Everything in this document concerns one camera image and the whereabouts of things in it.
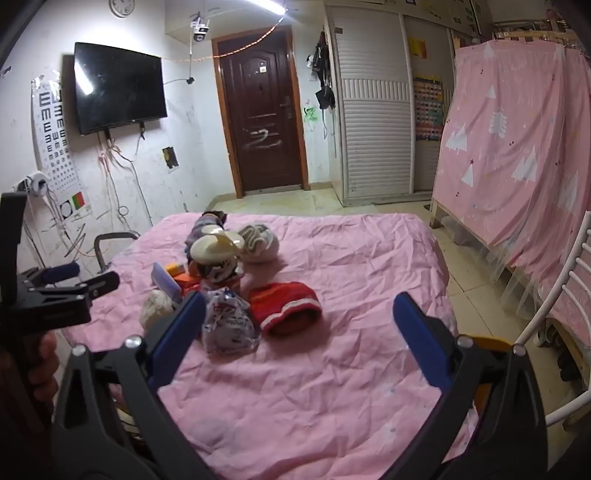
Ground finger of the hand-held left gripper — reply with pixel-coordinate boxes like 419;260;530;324
32;271;121;303
18;262;80;289

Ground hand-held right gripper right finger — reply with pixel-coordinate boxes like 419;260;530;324
392;291;550;480

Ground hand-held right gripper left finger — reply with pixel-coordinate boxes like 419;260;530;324
52;291;211;480

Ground white patterned cloth bundle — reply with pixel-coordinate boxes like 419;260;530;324
201;287;262;355

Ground orange box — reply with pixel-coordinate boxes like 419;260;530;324
166;263;204;296

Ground purple packet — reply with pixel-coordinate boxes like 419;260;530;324
151;262;183;303

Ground person's left hand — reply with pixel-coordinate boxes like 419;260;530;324
25;331;61;409

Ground grey metal chair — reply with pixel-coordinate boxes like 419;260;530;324
95;232;140;273

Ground purple grey cloth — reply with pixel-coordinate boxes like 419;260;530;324
185;210;229;259

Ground eye chart poster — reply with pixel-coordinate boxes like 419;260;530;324
31;78;90;217

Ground red knit hat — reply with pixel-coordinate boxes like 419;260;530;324
248;281;323;337

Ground pink bed sheet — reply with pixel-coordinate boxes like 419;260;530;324
62;212;481;480

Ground wooden bunk bed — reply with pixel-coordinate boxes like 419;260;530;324
428;7;591;333

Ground white metal chair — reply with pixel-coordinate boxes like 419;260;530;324
515;222;591;428

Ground dark shoe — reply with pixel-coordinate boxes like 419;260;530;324
556;344;585;384

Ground pink tree print curtain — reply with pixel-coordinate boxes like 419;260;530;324
431;39;591;324

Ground white slatted wardrobe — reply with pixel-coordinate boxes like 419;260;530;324
325;4;455;206

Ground colourful grid poster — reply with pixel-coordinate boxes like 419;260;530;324
413;76;445;141

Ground dark brown door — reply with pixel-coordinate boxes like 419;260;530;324
212;23;309;199

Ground hanging black bags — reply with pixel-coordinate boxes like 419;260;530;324
311;32;337;110

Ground hanging wall cable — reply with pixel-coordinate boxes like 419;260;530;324
99;136;153;232

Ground black wall television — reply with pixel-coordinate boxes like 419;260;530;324
74;42;168;136

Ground orange string cable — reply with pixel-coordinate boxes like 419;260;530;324
161;16;287;61

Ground white security camera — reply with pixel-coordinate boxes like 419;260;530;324
190;14;211;43

